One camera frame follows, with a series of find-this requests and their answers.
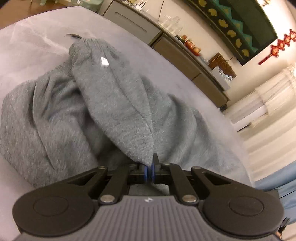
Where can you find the beige window curtain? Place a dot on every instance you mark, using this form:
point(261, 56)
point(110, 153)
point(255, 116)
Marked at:
point(272, 143)

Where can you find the cluster of glass cups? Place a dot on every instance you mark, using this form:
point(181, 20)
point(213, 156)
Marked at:
point(172, 23)

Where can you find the wall tapestry with yellow shapes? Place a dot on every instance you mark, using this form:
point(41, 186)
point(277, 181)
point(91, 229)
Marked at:
point(240, 25)

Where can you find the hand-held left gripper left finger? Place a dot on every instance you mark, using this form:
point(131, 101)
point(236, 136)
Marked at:
point(147, 175)

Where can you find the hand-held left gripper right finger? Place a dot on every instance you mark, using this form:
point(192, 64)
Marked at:
point(153, 173)

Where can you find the grey organizer box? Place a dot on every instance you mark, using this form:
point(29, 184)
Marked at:
point(220, 77)

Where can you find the white power strip with charger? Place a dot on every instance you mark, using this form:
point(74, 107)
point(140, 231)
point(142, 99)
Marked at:
point(140, 4)

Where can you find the long grey and brown cabinet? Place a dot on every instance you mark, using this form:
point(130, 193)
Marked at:
point(175, 53)

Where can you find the red plate of fruit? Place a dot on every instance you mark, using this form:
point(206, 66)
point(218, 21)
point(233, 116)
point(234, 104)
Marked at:
point(193, 47)

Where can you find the person's light blue garment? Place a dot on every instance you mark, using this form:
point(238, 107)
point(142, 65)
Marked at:
point(282, 185)

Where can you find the white tower air conditioner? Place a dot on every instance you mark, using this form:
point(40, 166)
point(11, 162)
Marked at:
point(245, 111)

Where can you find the wooden chessboard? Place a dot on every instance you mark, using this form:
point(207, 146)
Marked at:
point(222, 62)

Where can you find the red knot ornament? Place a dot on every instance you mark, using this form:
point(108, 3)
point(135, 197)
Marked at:
point(281, 45)

